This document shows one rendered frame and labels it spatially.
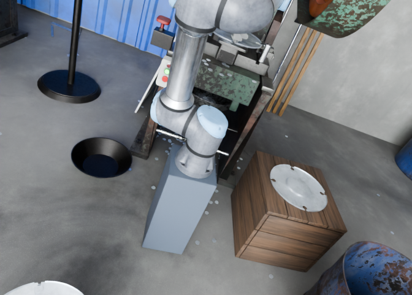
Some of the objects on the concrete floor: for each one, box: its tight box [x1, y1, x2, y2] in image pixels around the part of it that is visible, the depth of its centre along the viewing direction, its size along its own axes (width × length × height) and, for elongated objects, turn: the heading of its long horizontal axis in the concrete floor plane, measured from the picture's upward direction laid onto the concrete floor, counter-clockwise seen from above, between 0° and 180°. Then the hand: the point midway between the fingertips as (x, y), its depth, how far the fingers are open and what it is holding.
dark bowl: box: [71, 137, 132, 178], centre depth 158 cm, size 30×30×7 cm
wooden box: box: [231, 150, 348, 272], centre depth 154 cm, size 40×38×35 cm
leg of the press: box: [217, 10, 284, 190], centre depth 193 cm, size 92×12×90 cm, turn 150°
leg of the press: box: [129, 42, 175, 160], centre depth 187 cm, size 92×12×90 cm, turn 150°
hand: (235, 40), depth 137 cm, fingers closed
